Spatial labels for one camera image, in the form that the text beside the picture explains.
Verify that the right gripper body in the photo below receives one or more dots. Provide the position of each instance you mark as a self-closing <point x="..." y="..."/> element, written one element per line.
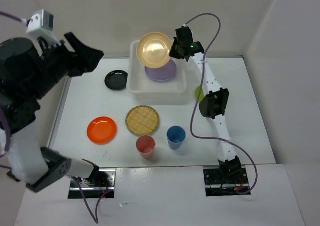
<point x="175" y="51"/>

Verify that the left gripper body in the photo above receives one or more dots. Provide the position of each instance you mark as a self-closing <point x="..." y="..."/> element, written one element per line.
<point x="59" y="61"/>

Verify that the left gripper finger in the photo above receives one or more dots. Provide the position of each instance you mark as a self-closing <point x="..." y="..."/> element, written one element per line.
<point x="83" y="56"/>
<point x="76" y="71"/>

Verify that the purple plate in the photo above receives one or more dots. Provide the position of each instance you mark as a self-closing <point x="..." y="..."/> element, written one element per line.
<point x="162" y="74"/>

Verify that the beige plate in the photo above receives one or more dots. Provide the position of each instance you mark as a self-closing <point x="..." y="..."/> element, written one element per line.
<point x="153" y="50"/>

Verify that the orange plate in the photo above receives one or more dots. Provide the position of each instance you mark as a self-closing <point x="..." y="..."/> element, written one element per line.
<point x="101" y="130"/>

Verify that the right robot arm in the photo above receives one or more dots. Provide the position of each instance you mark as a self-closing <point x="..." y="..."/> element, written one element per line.
<point x="214" y="103"/>

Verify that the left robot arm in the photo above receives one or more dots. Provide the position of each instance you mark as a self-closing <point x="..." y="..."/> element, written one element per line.
<point x="37" y="166"/>

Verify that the white plastic bin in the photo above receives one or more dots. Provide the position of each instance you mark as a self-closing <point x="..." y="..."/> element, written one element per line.
<point x="146" y="90"/>

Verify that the black plate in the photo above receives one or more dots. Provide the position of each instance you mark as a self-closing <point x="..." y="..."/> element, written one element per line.
<point x="116" y="80"/>

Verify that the green plate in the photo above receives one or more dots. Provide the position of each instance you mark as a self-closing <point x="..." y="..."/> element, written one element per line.
<point x="199" y="94"/>

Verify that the round bamboo mat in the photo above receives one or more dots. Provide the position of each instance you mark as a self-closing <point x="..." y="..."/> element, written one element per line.
<point x="142" y="120"/>

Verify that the blue cup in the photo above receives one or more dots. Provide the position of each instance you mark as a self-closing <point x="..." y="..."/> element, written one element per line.
<point x="175" y="136"/>

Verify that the pink cup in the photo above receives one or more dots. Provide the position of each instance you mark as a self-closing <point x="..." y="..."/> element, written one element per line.
<point x="145" y="145"/>

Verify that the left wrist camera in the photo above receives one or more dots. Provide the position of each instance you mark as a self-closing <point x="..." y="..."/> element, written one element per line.
<point x="41" y="25"/>

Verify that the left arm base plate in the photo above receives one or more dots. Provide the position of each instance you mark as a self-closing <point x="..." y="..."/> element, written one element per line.
<point x="94" y="190"/>

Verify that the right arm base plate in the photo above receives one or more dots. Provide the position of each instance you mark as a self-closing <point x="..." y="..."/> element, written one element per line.
<point x="215" y="185"/>

